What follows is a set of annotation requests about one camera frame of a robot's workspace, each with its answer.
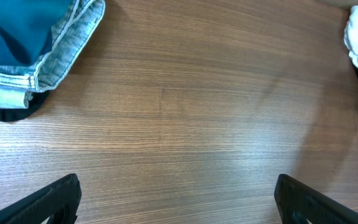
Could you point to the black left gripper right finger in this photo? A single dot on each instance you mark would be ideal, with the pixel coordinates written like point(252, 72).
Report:
point(298, 203)

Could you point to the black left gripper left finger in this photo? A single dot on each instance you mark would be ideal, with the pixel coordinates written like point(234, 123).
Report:
point(56, 203)

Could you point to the black folded garment under stack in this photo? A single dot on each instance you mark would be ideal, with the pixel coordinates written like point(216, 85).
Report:
point(12, 115)

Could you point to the light denim folded jeans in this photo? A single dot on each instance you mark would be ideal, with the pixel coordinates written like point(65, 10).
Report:
point(69, 37)

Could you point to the blue folded shirt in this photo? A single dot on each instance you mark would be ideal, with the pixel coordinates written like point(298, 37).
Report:
point(26, 29)

